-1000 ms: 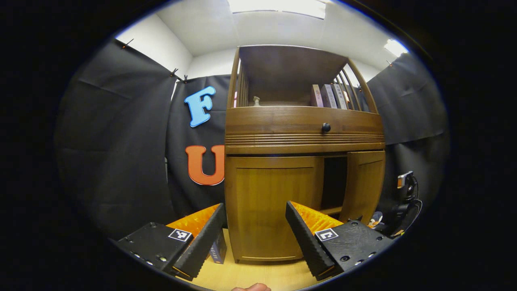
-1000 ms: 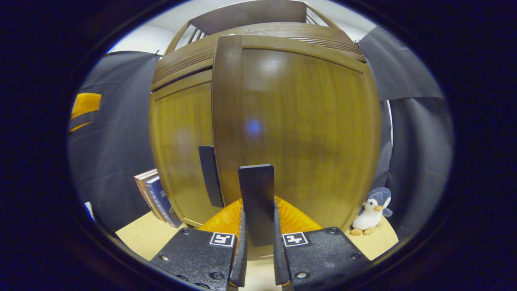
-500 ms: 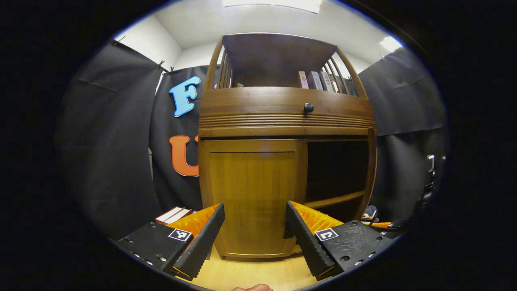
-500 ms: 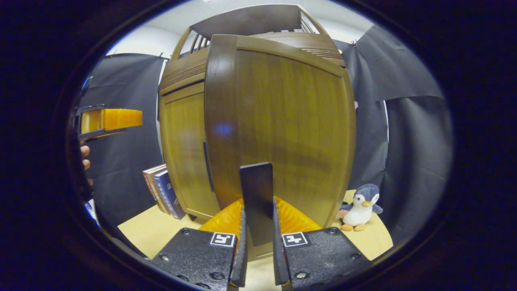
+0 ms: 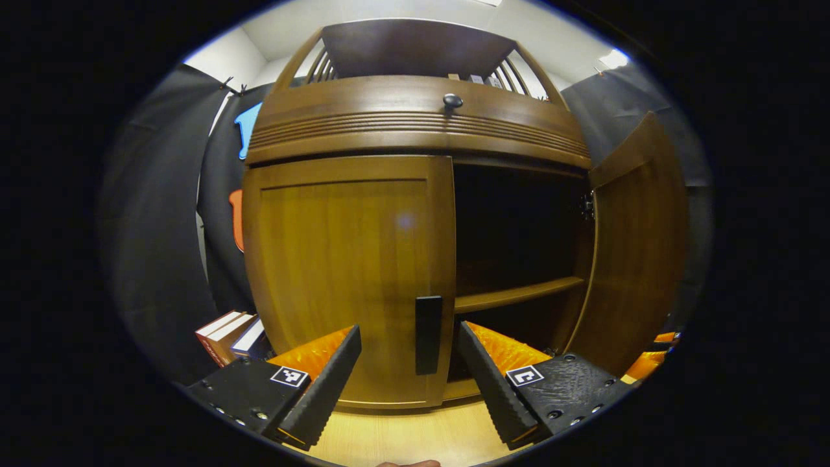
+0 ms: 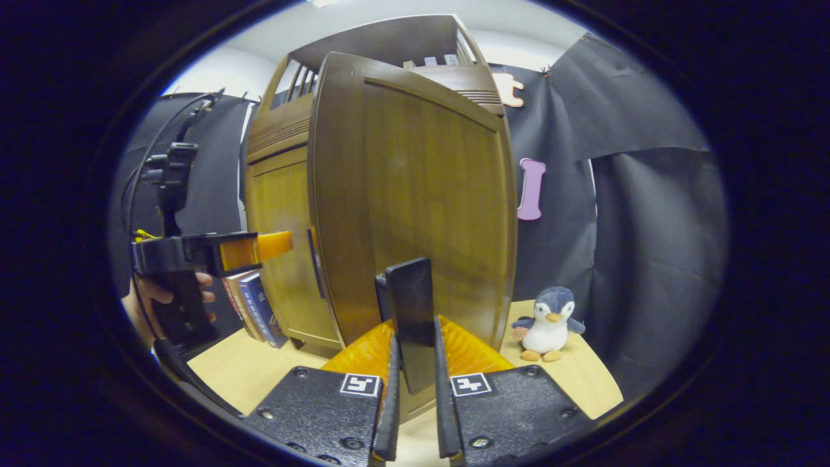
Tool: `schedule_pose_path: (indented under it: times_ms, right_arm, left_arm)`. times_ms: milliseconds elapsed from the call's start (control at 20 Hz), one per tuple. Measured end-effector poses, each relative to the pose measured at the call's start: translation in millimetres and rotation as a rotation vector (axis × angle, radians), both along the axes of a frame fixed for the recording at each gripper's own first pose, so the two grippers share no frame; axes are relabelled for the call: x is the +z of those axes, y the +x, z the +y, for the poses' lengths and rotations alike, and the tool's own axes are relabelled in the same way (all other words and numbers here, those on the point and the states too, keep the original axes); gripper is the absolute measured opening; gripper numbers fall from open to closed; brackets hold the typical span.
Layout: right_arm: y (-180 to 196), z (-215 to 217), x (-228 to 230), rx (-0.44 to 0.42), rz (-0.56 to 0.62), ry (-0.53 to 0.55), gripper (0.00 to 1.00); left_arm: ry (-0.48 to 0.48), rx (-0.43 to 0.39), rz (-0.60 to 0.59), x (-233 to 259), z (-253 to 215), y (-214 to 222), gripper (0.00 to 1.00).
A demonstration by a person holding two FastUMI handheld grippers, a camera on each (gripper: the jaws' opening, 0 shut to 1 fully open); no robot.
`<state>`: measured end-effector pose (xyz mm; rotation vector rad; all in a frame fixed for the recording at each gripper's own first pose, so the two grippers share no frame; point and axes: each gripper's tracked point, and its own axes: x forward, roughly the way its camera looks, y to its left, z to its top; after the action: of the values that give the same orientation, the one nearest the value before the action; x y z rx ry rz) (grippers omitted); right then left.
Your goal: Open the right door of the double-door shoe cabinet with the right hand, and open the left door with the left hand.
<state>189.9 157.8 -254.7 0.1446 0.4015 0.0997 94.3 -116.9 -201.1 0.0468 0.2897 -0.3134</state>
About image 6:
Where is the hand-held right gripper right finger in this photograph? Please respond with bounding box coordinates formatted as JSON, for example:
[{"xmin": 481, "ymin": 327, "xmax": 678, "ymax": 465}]
[{"xmin": 433, "ymin": 316, "xmax": 594, "ymax": 467}]

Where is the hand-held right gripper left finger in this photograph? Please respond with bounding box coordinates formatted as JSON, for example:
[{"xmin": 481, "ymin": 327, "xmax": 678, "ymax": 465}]
[{"xmin": 243, "ymin": 318, "xmax": 403, "ymax": 467}]

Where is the wooden cabinet door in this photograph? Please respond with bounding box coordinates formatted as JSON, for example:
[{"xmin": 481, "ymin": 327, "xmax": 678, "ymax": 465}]
[
  {"xmin": 308, "ymin": 52, "xmax": 519, "ymax": 422},
  {"xmin": 246, "ymin": 146, "xmax": 344, "ymax": 351}
]

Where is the wooden double-door shoe cabinet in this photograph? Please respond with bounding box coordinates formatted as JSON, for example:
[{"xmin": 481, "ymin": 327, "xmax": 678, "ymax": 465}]
[{"xmin": 240, "ymin": 14, "xmax": 519, "ymax": 422}]

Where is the tan book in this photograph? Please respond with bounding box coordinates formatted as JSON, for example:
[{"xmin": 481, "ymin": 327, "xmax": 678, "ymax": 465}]
[{"xmin": 227, "ymin": 272, "xmax": 260, "ymax": 343}]

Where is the blue book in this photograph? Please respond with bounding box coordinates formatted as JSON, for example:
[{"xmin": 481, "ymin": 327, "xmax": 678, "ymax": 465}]
[{"xmin": 239, "ymin": 271, "xmax": 289, "ymax": 350}]

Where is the penguin plush toy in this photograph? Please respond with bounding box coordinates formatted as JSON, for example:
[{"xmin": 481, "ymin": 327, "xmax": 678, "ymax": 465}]
[{"xmin": 512, "ymin": 286, "xmax": 586, "ymax": 363}]

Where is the black backdrop cloth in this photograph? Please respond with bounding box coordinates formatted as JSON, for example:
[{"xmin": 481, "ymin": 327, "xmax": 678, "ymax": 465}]
[{"xmin": 110, "ymin": 32, "xmax": 730, "ymax": 403}]

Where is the black cable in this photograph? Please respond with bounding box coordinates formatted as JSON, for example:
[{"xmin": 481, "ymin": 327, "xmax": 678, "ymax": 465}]
[{"xmin": 122, "ymin": 91, "xmax": 224, "ymax": 273}]

